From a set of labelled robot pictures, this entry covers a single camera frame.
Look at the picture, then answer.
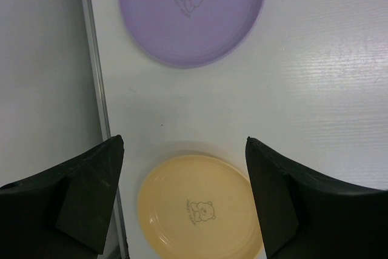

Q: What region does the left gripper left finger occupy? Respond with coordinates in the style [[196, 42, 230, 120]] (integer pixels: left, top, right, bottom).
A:
[[1, 135, 124, 258]]

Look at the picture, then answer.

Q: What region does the purple plate near left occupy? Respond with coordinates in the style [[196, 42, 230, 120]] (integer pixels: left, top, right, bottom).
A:
[[119, 0, 264, 69]]

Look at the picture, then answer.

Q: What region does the orange plate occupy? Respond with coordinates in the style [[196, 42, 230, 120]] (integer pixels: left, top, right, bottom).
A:
[[137, 155, 264, 258]]

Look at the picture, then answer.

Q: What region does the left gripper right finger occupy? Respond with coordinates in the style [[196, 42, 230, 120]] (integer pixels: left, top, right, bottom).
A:
[[246, 138, 387, 258]]

